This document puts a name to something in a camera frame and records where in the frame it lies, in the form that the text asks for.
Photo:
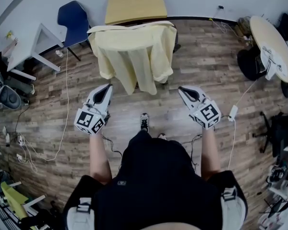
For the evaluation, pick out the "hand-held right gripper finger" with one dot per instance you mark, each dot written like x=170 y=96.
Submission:
x=200 y=91
x=187 y=102

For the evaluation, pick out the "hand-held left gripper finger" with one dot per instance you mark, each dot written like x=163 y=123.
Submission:
x=92 y=96
x=107 y=99

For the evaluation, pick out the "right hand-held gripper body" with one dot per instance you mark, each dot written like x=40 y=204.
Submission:
x=207 y=115

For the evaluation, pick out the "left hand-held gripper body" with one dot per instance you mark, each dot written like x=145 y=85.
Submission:
x=88 y=121

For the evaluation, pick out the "pale yellow garment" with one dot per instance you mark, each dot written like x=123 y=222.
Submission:
x=134 y=51

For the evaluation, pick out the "black office chair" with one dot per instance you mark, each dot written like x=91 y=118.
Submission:
x=177 y=39

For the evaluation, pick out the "person's left forearm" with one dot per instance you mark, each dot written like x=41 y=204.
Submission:
x=99 y=157

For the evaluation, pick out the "person's right forearm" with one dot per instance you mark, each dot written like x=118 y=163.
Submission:
x=211 y=152

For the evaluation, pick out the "black swivel chair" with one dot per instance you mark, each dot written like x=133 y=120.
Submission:
x=280 y=130

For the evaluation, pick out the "blue plastic chair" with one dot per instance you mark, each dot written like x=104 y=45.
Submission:
x=73 y=20

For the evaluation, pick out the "white power adapter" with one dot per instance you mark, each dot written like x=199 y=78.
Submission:
x=233 y=112

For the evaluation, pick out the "person's right shoe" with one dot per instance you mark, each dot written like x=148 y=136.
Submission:
x=162 y=136

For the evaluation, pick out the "person's shoe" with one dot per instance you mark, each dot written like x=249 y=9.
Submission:
x=162 y=136
x=144 y=122

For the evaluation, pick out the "person's left shoe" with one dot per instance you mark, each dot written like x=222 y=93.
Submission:
x=144 y=122

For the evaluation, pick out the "small plastic bottle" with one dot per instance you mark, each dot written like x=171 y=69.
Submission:
x=59 y=53

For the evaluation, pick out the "black round stool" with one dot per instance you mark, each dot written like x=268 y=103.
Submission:
x=248 y=63

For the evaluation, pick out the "white power strip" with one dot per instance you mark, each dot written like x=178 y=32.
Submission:
x=21 y=139
x=19 y=157

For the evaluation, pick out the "white printed bag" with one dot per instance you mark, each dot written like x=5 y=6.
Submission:
x=270 y=63

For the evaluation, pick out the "brown woven basket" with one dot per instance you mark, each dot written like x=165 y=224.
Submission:
x=244 y=26

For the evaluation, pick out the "white table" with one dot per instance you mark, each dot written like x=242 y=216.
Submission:
x=26 y=49

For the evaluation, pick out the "person's black shirt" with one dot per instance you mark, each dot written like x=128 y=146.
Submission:
x=158 y=188

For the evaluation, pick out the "round wooden table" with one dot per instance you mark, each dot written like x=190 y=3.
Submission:
x=266 y=30

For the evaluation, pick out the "black and white gadget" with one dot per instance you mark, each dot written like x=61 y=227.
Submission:
x=277 y=174

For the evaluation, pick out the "yellow wooden square table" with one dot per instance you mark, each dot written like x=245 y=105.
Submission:
x=134 y=3

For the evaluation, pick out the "small yellow toy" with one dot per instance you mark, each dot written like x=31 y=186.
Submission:
x=9 y=35

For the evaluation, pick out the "lime green sheet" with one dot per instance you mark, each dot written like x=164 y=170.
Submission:
x=13 y=198

